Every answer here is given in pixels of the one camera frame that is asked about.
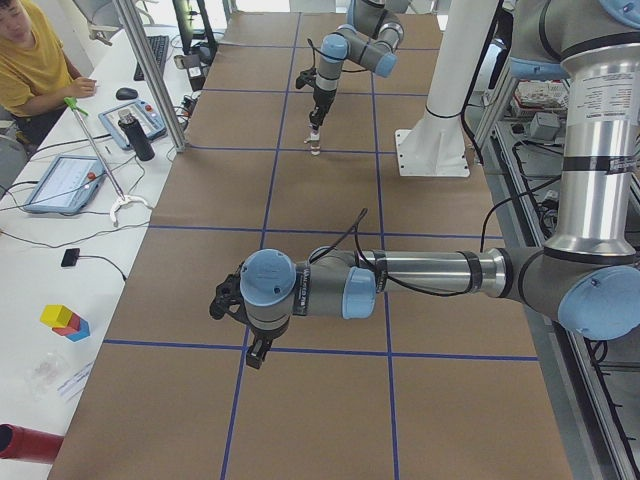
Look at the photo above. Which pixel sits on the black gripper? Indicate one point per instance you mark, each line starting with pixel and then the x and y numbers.
pixel 320 100
pixel 263 335

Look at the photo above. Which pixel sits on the white PPR valve with handle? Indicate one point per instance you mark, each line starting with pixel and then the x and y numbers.
pixel 313 142

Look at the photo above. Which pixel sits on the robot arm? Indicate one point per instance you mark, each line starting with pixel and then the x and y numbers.
pixel 584 276
pixel 369 38

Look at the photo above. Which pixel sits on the blue wooden block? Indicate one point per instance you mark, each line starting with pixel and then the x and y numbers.
pixel 84 332

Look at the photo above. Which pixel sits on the black keyboard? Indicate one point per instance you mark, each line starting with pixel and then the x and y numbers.
pixel 159 45

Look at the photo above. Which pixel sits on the black water bottle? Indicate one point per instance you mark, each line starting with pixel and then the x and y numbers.
pixel 135 135

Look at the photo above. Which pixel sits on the red wooden block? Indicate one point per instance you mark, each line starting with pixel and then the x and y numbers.
pixel 71 328

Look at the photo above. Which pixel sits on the black computer mouse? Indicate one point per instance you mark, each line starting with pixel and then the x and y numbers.
pixel 126 93

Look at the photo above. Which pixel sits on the brown table mat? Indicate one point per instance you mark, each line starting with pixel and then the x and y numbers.
pixel 466 387

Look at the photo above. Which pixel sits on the yellow wooden block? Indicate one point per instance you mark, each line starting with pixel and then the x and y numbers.
pixel 55 315

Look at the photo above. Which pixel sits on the small black device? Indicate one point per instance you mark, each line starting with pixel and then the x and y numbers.
pixel 70 257

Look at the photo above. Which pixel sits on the reach grabber stick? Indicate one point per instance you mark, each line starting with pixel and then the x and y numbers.
pixel 122 199

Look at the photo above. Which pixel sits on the blue teach pendant near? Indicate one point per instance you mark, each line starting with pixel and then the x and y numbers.
pixel 68 184

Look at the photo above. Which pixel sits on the red cylinder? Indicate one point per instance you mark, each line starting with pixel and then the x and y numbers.
pixel 25 444

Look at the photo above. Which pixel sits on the person in yellow shirt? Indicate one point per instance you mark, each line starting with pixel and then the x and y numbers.
pixel 36 74

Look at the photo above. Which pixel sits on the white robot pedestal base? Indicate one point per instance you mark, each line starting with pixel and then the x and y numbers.
pixel 435 146

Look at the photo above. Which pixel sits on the aluminium frame post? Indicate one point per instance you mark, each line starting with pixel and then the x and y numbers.
pixel 133 26

